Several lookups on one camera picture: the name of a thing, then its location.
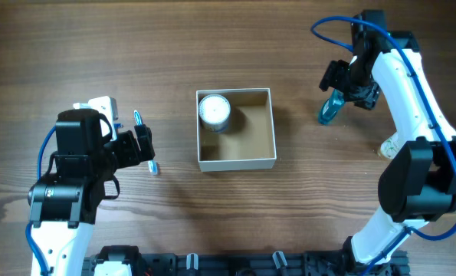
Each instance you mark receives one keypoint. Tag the white round jar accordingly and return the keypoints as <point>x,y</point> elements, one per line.
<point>214,111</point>

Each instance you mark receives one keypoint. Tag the white cardboard box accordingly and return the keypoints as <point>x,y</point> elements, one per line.
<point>249,140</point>

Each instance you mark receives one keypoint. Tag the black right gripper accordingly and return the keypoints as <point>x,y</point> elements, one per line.
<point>345,87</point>

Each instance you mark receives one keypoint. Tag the white leaf-print cream tube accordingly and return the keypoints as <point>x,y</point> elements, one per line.
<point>390,147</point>

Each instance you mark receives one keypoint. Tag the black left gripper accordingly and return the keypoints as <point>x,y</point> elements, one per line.
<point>134,145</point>

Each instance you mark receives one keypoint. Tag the blue mouthwash bottle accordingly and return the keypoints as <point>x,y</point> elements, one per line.
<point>331,107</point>

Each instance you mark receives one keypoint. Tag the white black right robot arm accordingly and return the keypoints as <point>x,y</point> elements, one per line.
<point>417,191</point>

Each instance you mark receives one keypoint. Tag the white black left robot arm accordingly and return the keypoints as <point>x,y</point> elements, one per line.
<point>64,200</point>

